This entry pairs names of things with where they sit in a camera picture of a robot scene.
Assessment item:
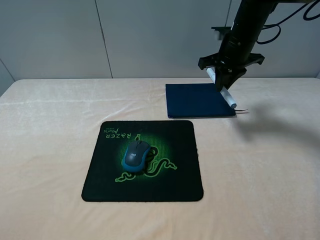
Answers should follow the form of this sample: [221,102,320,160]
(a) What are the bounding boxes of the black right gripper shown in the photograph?
[198,29,265,92]

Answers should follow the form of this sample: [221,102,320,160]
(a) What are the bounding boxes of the white marker pen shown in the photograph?
[206,67,237,110]

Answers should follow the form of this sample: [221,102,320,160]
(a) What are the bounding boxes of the blue and grey computer mouse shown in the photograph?
[122,140,151,173]

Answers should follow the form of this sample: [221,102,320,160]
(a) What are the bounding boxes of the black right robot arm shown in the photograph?
[198,0,320,92]

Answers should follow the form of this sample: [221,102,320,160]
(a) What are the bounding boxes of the dark blue notebook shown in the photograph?
[165,83,245,119]

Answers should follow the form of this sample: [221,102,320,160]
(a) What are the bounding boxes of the black green snake mouse pad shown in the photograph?
[81,120,204,202]

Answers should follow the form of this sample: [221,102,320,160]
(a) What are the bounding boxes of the beige table cloth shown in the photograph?
[0,78,320,240]

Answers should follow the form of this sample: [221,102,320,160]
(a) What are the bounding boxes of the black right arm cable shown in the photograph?
[257,0,320,45]

